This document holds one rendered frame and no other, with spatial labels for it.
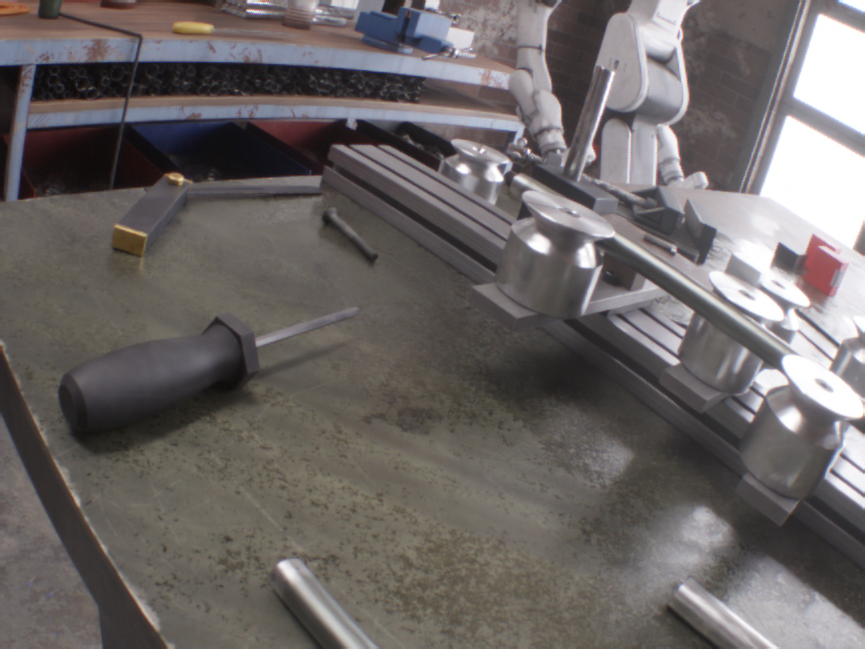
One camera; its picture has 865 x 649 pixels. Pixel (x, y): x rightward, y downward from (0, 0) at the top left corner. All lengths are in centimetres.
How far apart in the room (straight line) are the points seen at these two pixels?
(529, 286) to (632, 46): 135
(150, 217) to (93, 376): 19
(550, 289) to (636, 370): 10
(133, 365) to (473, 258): 29
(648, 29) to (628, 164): 34
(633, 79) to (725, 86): 195
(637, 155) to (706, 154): 188
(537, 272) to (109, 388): 21
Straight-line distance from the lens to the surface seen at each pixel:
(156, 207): 47
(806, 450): 33
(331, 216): 52
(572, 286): 38
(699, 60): 367
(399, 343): 41
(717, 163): 359
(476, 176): 63
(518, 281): 38
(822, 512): 43
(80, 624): 132
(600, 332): 45
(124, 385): 29
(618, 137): 174
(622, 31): 172
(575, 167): 48
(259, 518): 28
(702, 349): 39
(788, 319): 46
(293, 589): 24
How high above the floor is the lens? 107
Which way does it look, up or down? 26 degrees down
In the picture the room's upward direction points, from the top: 18 degrees clockwise
